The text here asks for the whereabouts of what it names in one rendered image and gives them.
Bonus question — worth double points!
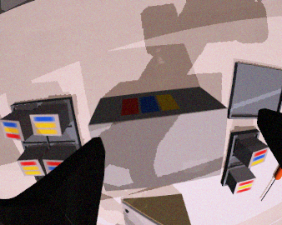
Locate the orange cylinder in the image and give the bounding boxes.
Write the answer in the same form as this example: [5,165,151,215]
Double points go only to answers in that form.
[261,166,282,202]

